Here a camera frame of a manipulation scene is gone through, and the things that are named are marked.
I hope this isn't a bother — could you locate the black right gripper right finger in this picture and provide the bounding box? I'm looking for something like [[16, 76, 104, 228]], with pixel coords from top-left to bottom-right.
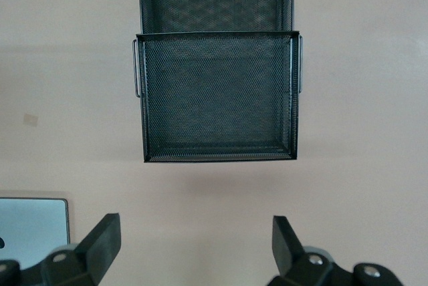
[[269, 215, 402, 286]]

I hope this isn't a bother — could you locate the silver closed laptop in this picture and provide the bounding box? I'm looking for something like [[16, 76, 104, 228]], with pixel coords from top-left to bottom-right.
[[0, 198, 72, 270]]

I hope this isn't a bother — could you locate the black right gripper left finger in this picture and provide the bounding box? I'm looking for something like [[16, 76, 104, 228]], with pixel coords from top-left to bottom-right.
[[0, 212, 122, 286]]

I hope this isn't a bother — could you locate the black mesh two-tier tray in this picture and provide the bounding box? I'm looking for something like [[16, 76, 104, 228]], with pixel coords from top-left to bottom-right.
[[132, 0, 304, 164]]

